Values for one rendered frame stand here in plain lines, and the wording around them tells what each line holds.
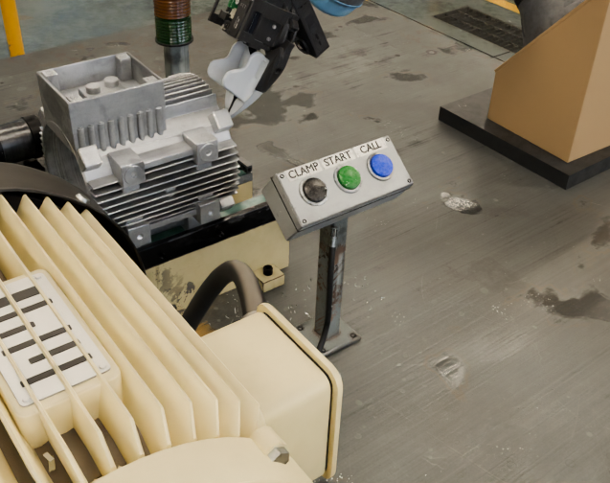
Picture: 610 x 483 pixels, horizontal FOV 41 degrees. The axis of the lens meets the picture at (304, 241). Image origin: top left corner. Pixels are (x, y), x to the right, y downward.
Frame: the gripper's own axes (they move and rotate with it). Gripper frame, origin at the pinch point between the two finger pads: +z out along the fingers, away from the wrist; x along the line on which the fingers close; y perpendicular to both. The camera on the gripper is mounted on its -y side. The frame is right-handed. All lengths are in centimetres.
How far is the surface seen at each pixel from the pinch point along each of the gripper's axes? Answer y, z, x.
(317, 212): 0.1, 4.2, 20.6
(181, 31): -10.3, -2.4, -33.1
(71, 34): -128, 51, -290
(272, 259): -17.3, 19.9, 1.1
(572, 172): -68, -10, 10
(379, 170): -7.6, -2.3, 19.5
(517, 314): -39.6, 10.2, 28.7
